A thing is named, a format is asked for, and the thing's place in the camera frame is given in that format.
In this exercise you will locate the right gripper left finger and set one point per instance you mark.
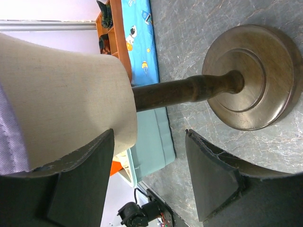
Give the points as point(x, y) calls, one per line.
point(77, 195)

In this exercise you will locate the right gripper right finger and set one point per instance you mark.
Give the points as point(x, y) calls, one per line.
point(217, 176)

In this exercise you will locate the purple bucket hat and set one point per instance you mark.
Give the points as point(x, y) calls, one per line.
point(13, 154)

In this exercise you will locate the teal plastic basket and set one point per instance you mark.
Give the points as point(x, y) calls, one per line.
point(153, 149)

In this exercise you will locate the cream mannequin head stand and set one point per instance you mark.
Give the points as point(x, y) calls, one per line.
point(252, 76)

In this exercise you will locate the wooden compartment tray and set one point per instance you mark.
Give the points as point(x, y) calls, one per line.
point(116, 35)

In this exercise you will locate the blue printed cloth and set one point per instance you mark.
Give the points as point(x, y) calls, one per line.
point(139, 37)

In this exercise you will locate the orange bucket hat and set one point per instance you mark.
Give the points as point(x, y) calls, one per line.
point(115, 167)

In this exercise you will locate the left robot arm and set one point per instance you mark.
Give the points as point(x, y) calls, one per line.
point(133, 215)

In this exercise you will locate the green patterned rolled tie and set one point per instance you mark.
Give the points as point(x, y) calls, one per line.
point(106, 14)

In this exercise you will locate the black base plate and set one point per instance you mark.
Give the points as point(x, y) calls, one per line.
point(169, 217)

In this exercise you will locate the left aluminium corner post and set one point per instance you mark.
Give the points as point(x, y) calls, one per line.
point(42, 25)

